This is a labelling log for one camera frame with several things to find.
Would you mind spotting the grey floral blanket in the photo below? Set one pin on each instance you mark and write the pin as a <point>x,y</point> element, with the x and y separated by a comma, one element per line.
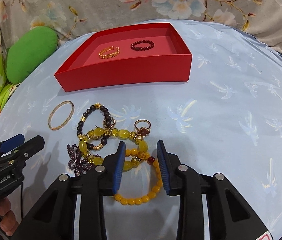
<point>106,2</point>

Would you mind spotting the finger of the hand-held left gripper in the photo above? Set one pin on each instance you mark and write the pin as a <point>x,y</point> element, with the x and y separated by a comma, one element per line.
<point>12,141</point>
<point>32,143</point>

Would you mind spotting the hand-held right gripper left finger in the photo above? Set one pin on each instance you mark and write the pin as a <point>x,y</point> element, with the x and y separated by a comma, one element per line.
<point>119,166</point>

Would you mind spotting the green cushion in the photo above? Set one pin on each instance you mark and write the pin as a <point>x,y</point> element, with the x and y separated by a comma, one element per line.
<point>31,52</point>

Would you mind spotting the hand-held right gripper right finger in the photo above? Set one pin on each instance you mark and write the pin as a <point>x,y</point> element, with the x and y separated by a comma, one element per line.
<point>163,166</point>

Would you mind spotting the person's left hand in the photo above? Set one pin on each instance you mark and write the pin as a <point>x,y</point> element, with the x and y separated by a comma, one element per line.
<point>6,216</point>

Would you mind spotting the red cardboard box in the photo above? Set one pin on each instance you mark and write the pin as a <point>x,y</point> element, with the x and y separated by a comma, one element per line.
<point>131,72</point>

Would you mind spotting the thin gold bangle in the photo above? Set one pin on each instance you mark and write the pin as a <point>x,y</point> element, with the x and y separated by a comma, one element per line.
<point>72,106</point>

